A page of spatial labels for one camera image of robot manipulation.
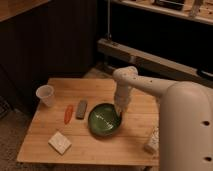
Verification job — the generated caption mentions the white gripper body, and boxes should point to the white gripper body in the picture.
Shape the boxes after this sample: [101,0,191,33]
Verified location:
[114,85,132,108]

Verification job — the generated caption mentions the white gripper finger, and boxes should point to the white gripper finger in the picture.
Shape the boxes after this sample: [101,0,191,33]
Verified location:
[116,106,123,117]
[123,104,129,113]

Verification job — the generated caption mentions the green ceramic bowl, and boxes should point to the green ceramic bowl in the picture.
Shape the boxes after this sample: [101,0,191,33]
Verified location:
[88,103,122,137]

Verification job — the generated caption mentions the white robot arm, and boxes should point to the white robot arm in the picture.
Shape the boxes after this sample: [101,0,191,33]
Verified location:
[113,66,213,171]

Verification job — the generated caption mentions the grey rectangular block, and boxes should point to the grey rectangular block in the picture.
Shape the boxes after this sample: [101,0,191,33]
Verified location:
[76,100,87,119]

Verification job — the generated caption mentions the long wooden beam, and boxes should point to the long wooden beam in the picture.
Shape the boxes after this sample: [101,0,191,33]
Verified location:
[97,38,213,88]

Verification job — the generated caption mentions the white plastic bottle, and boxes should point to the white plastic bottle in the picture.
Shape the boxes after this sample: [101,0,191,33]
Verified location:
[144,127,159,154]

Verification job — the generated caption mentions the orange carrot toy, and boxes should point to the orange carrot toy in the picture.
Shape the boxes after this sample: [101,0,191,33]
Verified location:
[64,105,73,124]

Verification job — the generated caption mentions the metal pole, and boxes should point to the metal pole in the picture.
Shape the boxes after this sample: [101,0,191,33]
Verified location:
[107,0,111,41]

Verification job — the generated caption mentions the low wooden table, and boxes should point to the low wooden table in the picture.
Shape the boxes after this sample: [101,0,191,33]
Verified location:
[17,78,159,166]

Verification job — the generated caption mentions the translucent plastic cup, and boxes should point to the translucent plastic cup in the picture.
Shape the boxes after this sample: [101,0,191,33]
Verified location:
[36,85,54,107]

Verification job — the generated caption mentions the wooden shelf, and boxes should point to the wooden shelf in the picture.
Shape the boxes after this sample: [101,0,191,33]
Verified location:
[112,0,213,26]

